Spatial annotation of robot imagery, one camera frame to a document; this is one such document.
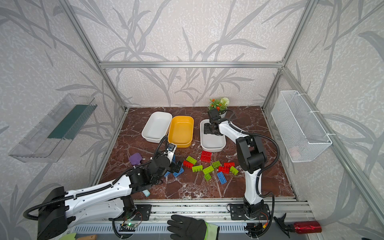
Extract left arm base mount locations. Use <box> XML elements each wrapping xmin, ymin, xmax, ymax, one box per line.
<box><xmin>115</xmin><ymin>205</ymin><xmax>152</xmax><ymax>221</ymax></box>

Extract blue lego brick middle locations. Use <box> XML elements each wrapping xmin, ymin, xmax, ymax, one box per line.
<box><xmin>173</xmin><ymin>167</ymin><xmax>185</xmax><ymax>178</ymax></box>

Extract blue lego brick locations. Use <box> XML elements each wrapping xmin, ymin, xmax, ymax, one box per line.
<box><xmin>173</xmin><ymin>167</ymin><xmax>185</xmax><ymax>178</ymax></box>
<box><xmin>217</xmin><ymin>172</ymin><xmax>227</xmax><ymax>185</ymax></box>

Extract green lego brick top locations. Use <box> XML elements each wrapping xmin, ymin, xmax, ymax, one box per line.
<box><xmin>186</xmin><ymin>156</ymin><xmax>197</xmax><ymax>165</ymax></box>

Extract right white rectangular bin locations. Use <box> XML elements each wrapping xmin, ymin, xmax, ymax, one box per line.
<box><xmin>200</xmin><ymin>119</ymin><xmax>226</xmax><ymax>153</ymax></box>

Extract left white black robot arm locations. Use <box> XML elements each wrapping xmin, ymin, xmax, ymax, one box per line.
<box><xmin>23</xmin><ymin>136</ymin><xmax>182</xmax><ymax>240</ymax></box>

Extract teal toy spatula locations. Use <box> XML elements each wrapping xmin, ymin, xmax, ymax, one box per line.
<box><xmin>142</xmin><ymin>190</ymin><xmax>151</xmax><ymax>198</ymax></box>

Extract clear plastic wall shelf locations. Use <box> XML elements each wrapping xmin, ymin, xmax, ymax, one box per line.
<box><xmin>9</xmin><ymin>94</ymin><xmax>98</xmax><ymax>163</ymax></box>

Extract black clamp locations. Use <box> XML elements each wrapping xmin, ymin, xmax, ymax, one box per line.
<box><xmin>274</xmin><ymin>213</ymin><xmax>295</xmax><ymax>239</ymax></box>

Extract yellow rectangular bin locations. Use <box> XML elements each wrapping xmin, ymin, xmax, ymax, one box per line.
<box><xmin>168</xmin><ymin>116</ymin><xmax>194</xmax><ymax>148</ymax></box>

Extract black work glove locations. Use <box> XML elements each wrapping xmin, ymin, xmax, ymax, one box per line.
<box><xmin>167</xmin><ymin>215</ymin><xmax>220</xmax><ymax>240</ymax></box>

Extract potted artificial flower plant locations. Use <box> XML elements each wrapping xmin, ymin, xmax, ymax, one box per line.
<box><xmin>209</xmin><ymin>97</ymin><xmax>230</xmax><ymax>118</ymax></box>

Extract small green lego square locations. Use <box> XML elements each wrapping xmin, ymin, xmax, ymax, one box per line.
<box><xmin>204</xmin><ymin>174</ymin><xmax>212</xmax><ymax>182</ymax></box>

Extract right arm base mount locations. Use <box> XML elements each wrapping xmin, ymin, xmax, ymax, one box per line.
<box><xmin>227</xmin><ymin>201</ymin><xmax>271</xmax><ymax>221</ymax></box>

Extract blue lego brick right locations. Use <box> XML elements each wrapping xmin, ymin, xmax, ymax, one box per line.
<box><xmin>217</xmin><ymin>172</ymin><xmax>227</xmax><ymax>185</ymax></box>

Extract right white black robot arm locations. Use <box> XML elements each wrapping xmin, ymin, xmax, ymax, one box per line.
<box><xmin>204</xmin><ymin>109</ymin><xmax>280</xmax><ymax>216</ymax></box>

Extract white rectangular bin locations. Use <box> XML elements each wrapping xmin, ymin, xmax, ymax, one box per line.
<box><xmin>200</xmin><ymin>119</ymin><xmax>226</xmax><ymax>153</ymax></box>
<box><xmin>142</xmin><ymin>112</ymin><xmax>173</xmax><ymax>143</ymax></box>

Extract large red lego brick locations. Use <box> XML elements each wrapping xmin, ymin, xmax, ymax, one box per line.
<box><xmin>200</xmin><ymin>151</ymin><xmax>212</xmax><ymax>163</ymax></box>

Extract purple pink toy spatula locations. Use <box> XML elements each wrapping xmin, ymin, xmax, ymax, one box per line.
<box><xmin>129</xmin><ymin>153</ymin><xmax>143</xmax><ymax>166</ymax></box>

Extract red metal bottle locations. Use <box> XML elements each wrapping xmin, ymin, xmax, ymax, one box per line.
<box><xmin>293</xmin><ymin>221</ymin><xmax>322</xmax><ymax>235</ymax></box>

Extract left white rectangular bin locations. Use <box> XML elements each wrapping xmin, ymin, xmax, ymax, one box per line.
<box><xmin>142</xmin><ymin>112</ymin><xmax>173</xmax><ymax>143</ymax></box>

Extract white wire mesh basket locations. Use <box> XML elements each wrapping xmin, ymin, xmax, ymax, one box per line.
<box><xmin>271</xmin><ymin>90</ymin><xmax>332</xmax><ymax>163</ymax></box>

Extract green lego brick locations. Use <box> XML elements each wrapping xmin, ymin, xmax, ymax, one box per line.
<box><xmin>186</xmin><ymin>156</ymin><xmax>197</xmax><ymax>165</ymax></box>
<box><xmin>192</xmin><ymin>165</ymin><xmax>203</xmax><ymax>173</ymax></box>
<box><xmin>230</xmin><ymin>166</ymin><xmax>239</xmax><ymax>176</ymax></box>
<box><xmin>203</xmin><ymin>166</ymin><xmax>215</xmax><ymax>175</ymax></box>

